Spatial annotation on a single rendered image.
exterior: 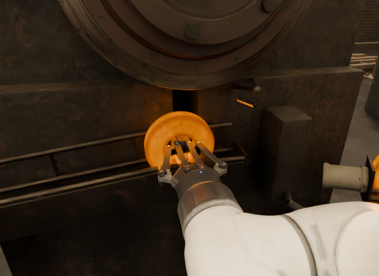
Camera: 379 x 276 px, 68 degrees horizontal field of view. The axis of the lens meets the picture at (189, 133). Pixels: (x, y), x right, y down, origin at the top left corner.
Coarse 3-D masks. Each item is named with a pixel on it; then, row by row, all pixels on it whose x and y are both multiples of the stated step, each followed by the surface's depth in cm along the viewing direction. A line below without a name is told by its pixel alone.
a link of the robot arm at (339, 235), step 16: (304, 208) 37; (320, 208) 35; (336, 208) 34; (352, 208) 33; (368, 208) 33; (304, 224) 33; (320, 224) 32; (336, 224) 31; (352, 224) 30; (368, 224) 30; (320, 240) 31; (336, 240) 30; (352, 240) 29; (368, 240) 28; (320, 256) 31; (336, 256) 30; (352, 256) 29; (368, 256) 28; (320, 272) 30; (336, 272) 30; (352, 272) 28; (368, 272) 27
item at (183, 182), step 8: (192, 168) 50; (208, 168) 50; (176, 176) 48; (184, 176) 45; (192, 176) 44; (200, 176) 43; (208, 176) 44; (216, 176) 45; (176, 184) 46; (184, 184) 44; (192, 184) 42
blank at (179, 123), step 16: (176, 112) 59; (160, 128) 57; (176, 128) 58; (192, 128) 59; (208, 128) 60; (144, 144) 60; (160, 144) 59; (208, 144) 62; (160, 160) 61; (176, 160) 62
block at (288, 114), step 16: (272, 112) 66; (288, 112) 66; (272, 128) 66; (288, 128) 62; (304, 128) 63; (272, 144) 67; (288, 144) 64; (304, 144) 65; (272, 160) 67; (288, 160) 66; (304, 160) 68; (256, 176) 77; (272, 176) 68; (288, 176) 68; (272, 192) 70
